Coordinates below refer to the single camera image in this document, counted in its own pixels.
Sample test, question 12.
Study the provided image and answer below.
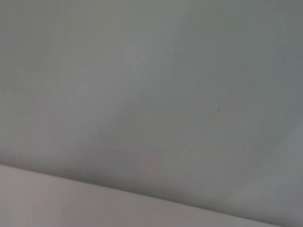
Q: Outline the white tablecloth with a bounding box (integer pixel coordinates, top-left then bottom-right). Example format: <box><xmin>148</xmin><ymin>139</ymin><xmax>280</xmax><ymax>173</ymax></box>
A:
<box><xmin>0</xmin><ymin>163</ymin><xmax>303</xmax><ymax>227</ymax></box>

